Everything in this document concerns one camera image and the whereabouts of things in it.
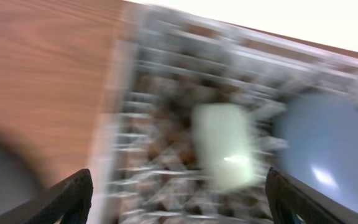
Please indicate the black round tray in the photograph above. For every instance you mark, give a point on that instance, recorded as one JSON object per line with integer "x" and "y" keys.
{"x": 18, "y": 181}

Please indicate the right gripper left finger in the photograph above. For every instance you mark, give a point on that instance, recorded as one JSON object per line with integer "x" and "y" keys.
{"x": 67, "y": 202}

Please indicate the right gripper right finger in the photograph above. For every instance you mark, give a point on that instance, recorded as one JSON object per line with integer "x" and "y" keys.
{"x": 291, "y": 201}

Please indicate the grey dishwasher rack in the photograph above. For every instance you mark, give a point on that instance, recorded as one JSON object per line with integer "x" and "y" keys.
{"x": 167, "y": 62}

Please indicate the mint green bowl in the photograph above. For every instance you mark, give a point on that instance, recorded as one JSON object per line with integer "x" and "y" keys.
{"x": 225, "y": 145}

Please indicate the blue plate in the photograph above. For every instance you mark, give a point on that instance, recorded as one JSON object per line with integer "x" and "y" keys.
{"x": 321, "y": 131}

